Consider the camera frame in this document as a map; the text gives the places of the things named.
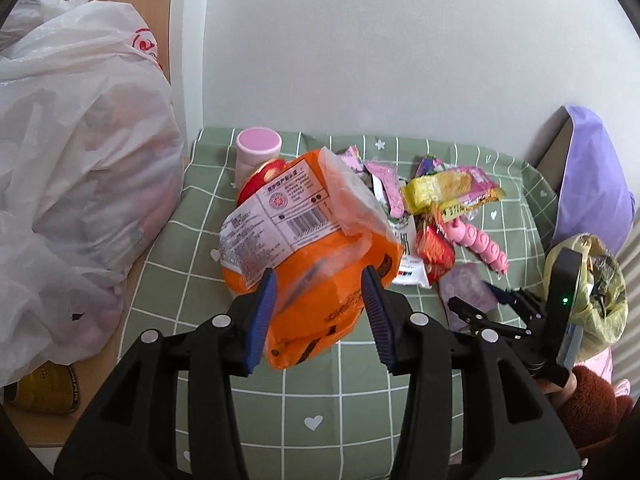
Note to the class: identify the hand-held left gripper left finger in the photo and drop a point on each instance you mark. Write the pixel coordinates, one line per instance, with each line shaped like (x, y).
(262, 320)

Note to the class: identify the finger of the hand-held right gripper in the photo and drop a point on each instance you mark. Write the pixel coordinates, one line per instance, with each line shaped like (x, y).
(470, 315)
(520, 300)

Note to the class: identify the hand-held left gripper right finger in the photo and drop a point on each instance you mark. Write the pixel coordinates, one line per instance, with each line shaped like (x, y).
(375, 320)

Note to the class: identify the pale purple wrapper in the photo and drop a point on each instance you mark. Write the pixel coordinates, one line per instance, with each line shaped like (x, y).
(465, 282)

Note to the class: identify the yellow plastic bag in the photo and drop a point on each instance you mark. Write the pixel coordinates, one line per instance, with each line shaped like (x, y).
(607, 310)

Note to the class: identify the pink caterpillar toy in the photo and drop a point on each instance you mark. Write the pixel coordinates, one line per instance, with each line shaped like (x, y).
(480, 242)

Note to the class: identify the orange snack bag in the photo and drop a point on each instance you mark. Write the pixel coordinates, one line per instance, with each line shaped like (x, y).
(310, 240)

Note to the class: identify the yellow noodle packet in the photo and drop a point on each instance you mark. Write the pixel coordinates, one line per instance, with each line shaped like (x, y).
(450, 187)

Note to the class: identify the colourful snack wrapper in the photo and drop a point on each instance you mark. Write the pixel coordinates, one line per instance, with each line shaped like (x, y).
(431, 164)

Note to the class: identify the person's right forearm brown sleeve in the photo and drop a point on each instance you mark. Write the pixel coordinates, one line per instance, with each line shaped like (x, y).
(592, 410)

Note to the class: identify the person's right hand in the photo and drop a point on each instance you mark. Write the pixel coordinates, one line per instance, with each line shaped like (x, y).
(552, 389)

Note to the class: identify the white packet with green print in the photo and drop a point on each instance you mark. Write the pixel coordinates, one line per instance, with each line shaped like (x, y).
(407, 260)

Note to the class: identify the pink cloth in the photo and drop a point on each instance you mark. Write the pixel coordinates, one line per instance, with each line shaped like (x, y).
(600, 370)

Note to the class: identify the red snack packet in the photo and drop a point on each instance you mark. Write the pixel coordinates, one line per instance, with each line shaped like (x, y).
(435, 250)

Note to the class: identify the green checked blanket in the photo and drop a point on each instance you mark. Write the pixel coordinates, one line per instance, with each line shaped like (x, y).
(325, 410)

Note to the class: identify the purple pillow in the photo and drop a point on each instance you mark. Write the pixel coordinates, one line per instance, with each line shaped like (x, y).
(595, 180)

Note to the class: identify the red round packet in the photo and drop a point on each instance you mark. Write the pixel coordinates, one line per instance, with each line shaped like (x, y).
(257, 177)

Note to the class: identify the small pink wrapper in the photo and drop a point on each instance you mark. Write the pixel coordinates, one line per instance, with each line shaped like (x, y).
(351, 157)

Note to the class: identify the pink cylindrical bottle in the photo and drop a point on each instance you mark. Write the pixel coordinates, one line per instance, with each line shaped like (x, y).
(257, 152)

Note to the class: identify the white plastic bag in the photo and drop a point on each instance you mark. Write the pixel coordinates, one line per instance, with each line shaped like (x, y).
(90, 160)

